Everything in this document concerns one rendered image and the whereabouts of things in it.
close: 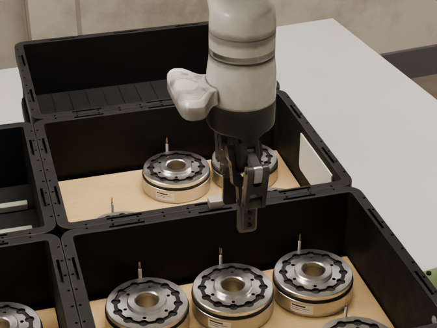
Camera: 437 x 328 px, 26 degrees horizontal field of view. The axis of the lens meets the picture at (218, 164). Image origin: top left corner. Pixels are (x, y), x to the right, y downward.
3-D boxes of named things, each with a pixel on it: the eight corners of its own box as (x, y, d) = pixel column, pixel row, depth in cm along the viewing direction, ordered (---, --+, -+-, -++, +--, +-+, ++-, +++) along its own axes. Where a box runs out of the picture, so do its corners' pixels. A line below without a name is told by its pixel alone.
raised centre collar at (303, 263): (324, 258, 124) (324, 254, 124) (337, 281, 120) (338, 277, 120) (289, 264, 123) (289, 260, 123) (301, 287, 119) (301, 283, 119)
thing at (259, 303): (258, 261, 125) (258, 257, 124) (283, 308, 116) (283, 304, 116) (184, 273, 122) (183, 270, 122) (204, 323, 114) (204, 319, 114)
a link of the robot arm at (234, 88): (164, 85, 104) (162, 33, 101) (261, 74, 106) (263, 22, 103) (183, 123, 96) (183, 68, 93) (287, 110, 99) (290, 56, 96)
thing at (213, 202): (220, 202, 123) (220, 194, 123) (223, 207, 122) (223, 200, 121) (207, 204, 123) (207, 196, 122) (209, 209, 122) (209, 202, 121)
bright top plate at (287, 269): (335, 247, 127) (335, 243, 127) (364, 293, 119) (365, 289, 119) (263, 258, 125) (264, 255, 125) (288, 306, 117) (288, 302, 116)
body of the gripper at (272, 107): (287, 103, 99) (283, 179, 104) (262, 69, 106) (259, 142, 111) (218, 112, 97) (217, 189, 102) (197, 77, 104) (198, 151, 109)
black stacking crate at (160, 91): (229, 77, 182) (229, 21, 177) (279, 151, 158) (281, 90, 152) (21, 103, 173) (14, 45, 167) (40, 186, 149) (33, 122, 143)
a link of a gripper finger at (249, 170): (244, 164, 99) (238, 200, 104) (248, 177, 98) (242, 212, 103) (268, 161, 100) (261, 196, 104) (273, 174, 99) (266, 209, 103)
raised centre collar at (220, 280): (245, 273, 122) (245, 269, 121) (257, 296, 118) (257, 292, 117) (208, 279, 120) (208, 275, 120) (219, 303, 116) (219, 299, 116)
